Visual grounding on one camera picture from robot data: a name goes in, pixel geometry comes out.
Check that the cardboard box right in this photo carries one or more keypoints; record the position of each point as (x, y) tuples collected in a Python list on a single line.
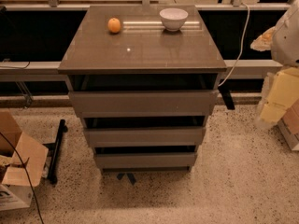
[(289, 126)]

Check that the grey drawer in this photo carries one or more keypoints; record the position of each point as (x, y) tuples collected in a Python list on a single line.
[(162, 160), (178, 136), (123, 104)]

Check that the grey drawer cabinet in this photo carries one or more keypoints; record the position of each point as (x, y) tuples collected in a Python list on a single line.
[(142, 56)]

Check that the orange fruit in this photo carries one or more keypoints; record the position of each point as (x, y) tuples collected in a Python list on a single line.
[(114, 25)]

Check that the black stand bar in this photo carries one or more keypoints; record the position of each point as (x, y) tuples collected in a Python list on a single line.
[(54, 148)]

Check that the black bracket right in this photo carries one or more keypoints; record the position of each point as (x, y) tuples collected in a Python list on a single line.
[(227, 98)]

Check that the grey bottom drawer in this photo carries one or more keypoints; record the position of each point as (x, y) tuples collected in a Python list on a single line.
[(162, 160)]

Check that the metal window rail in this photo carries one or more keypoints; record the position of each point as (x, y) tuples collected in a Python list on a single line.
[(48, 71)]

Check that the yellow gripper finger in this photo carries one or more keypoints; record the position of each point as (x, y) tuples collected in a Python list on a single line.
[(280, 91)]

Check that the white bowl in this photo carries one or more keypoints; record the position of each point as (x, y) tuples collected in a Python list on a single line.
[(173, 18)]

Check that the open cardboard box left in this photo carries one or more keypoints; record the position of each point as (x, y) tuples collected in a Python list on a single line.
[(22, 164)]

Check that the grey top drawer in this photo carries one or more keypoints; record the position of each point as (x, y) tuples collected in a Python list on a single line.
[(123, 104)]

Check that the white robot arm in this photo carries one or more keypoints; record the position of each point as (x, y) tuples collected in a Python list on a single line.
[(282, 39)]

